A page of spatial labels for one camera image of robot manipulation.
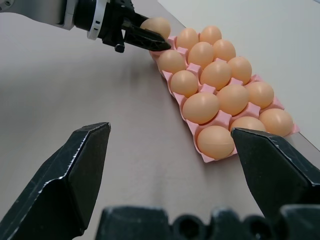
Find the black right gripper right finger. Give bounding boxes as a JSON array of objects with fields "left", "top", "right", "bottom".
[{"left": 231, "top": 127, "right": 320, "bottom": 218}]

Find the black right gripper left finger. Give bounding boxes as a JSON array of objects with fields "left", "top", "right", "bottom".
[{"left": 0, "top": 121, "right": 112, "bottom": 240}]

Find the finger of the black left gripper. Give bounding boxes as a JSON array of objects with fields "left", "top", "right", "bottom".
[
  {"left": 129, "top": 9, "right": 151, "bottom": 26},
  {"left": 121, "top": 22, "right": 172, "bottom": 53}
]

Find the tan egg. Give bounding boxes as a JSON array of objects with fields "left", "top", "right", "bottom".
[
  {"left": 181, "top": 91, "right": 221, "bottom": 125},
  {"left": 199, "top": 60, "right": 232, "bottom": 91},
  {"left": 176, "top": 27, "right": 200, "bottom": 51},
  {"left": 227, "top": 56, "right": 253, "bottom": 85},
  {"left": 157, "top": 49, "right": 187, "bottom": 73},
  {"left": 244, "top": 81, "right": 275, "bottom": 110},
  {"left": 259, "top": 108, "right": 294, "bottom": 138},
  {"left": 199, "top": 25, "right": 223, "bottom": 46},
  {"left": 139, "top": 16, "right": 172, "bottom": 41},
  {"left": 229, "top": 116, "right": 267, "bottom": 133},
  {"left": 187, "top": 41, "right": 215, "bottom": 69},
  {"left": 196, "top": 125, "right": 236, "bottom": 160},
  {"left": 169, "top": 69, "right": 199, "bottom": 98},
  {"left": 212, "top": 39, "right": 237, "bottom": 63},
  {"left": 216, "top": 84, "right": 250, "bottom": 116}
]

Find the pink egg tray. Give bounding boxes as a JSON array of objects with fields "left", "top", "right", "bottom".
[{"left": 149, "top": 31, "right": 301, "bottom": 165}]

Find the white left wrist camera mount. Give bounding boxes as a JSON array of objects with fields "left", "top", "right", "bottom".
[{"left": 86, "top": 0, "right": 109, "bottom": 41}]

